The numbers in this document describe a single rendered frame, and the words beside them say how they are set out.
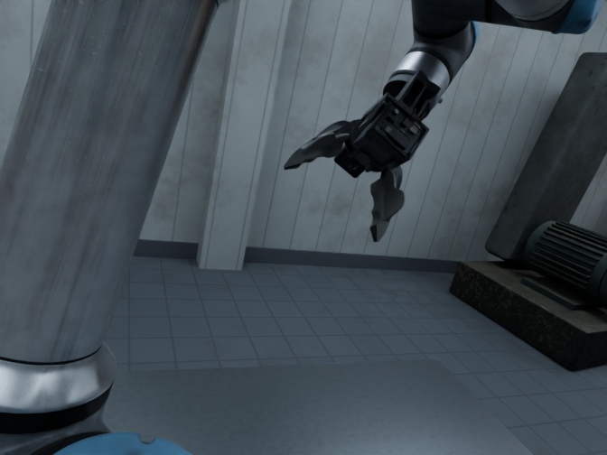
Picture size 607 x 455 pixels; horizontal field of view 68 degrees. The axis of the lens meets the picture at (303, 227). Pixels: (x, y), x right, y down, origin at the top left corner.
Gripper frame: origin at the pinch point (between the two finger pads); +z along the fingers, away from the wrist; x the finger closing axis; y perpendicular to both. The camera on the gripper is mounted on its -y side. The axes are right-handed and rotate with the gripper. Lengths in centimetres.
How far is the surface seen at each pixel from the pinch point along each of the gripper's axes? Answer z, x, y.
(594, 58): -302, 132, -165
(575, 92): -279, 139, -178
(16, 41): -51, -155, -208
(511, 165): -250, 160, -246
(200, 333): 17, 19, -192
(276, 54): -143, -45, -192
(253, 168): -88, -13, -228
